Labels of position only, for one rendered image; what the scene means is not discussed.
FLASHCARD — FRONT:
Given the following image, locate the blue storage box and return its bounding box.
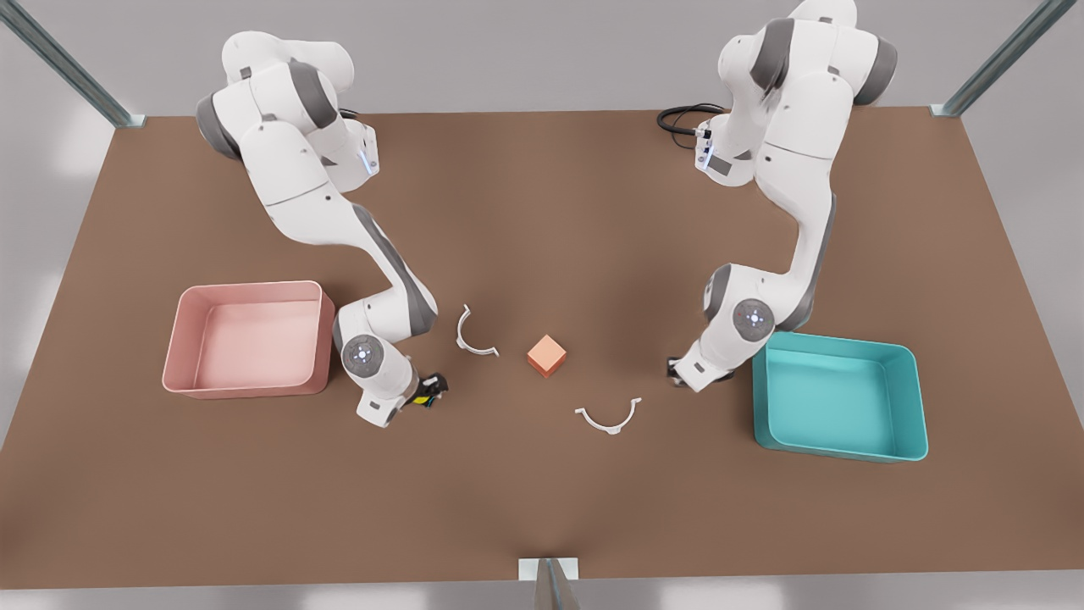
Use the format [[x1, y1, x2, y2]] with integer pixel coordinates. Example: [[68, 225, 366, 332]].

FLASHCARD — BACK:
[[752, 330, 929, 463]]

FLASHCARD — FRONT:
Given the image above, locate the pink storage box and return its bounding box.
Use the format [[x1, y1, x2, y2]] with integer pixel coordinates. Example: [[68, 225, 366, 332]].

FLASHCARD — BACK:
[[162, 280, 336, 399]]

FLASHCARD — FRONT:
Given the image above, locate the white curved clip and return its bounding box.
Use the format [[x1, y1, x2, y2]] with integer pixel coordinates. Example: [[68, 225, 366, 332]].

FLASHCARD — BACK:
[[574, 396, 643, 436], [456, 304, 501, 358]]

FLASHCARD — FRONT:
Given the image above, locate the orange cube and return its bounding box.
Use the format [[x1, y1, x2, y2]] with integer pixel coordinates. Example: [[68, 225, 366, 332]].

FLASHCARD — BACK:
[[527, 334, 567, 379]]

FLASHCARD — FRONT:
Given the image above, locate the silver frame post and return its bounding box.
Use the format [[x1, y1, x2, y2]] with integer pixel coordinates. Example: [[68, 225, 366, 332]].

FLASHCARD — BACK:
[[930, 0, 1081, 118], [0, 0, 147, 129], [518, 557, 580, 610]]

